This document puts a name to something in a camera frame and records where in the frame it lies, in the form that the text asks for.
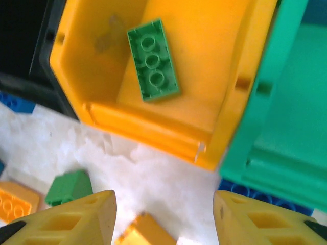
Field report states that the yellow plastic bin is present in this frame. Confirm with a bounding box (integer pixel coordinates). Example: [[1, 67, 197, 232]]
[[50, 0, 279, 172]]

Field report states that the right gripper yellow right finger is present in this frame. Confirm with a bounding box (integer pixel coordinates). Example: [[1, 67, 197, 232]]
[[213, 190, 327, 245]]

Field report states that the green lego brick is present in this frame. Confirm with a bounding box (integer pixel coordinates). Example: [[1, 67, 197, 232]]
[[44, 169, 93, 206], [126, 17, 181, 103]]

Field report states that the blue lego brick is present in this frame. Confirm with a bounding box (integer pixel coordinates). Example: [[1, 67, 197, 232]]
[[217, 178, 315, 217], [0, 91, 36, 115]]

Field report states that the orange lego brick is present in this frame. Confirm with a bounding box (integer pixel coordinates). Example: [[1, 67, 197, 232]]
[[114, 211, 177, 245], [0, 180, 41, 223]]

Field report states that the green plastic bin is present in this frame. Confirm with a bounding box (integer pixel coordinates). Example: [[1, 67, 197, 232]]
[[219, 0, 327, 214]]

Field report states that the black plastic bin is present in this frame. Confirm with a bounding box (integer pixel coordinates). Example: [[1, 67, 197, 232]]
[[0, 0, 79, 120]]

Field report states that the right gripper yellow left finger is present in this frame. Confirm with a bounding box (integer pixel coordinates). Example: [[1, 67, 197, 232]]
[[0, 189, 118, 245]]

